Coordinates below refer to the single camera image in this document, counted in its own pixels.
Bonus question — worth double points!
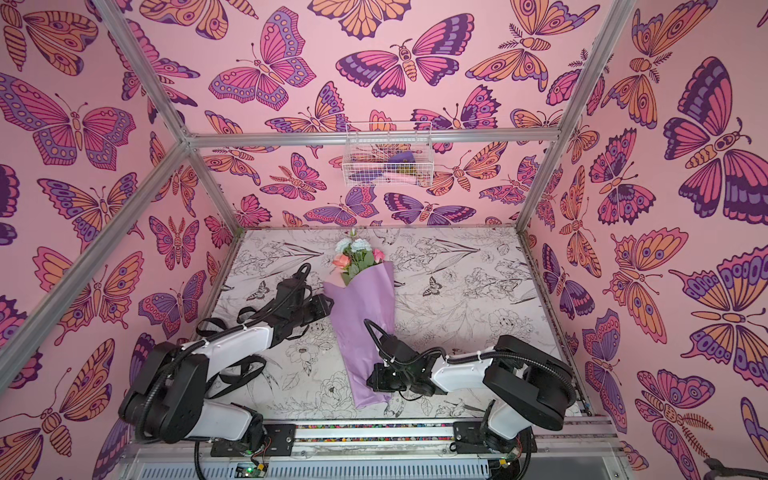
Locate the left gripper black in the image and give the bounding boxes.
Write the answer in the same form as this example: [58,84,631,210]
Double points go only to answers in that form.
[289,293,336,330]

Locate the orange pink fake rose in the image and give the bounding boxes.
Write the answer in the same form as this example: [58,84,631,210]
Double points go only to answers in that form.
[333,254,351,270]

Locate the purple pink wrapping paper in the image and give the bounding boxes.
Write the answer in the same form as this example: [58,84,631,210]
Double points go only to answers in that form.
[323,261,396,409]

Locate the white fake flower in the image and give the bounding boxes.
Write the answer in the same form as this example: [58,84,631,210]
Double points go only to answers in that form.
[335,228,373,258]

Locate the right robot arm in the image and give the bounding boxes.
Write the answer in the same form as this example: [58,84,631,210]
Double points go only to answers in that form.
[365,320,577,453]

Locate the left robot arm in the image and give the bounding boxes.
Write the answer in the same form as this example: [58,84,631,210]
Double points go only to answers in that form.
[118,263,333,451]

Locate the black printed ribbon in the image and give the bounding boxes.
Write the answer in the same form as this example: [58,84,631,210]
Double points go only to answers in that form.
[196,306,277,399]

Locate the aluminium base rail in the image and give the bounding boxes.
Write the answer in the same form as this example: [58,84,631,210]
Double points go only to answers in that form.
[110,417,634,479]

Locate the white wire basket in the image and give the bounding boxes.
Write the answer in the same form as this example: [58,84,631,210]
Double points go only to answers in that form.
[341,121,435,188]

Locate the aluminium frame structure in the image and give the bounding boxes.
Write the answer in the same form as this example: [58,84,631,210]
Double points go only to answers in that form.
[0,0,637,480]

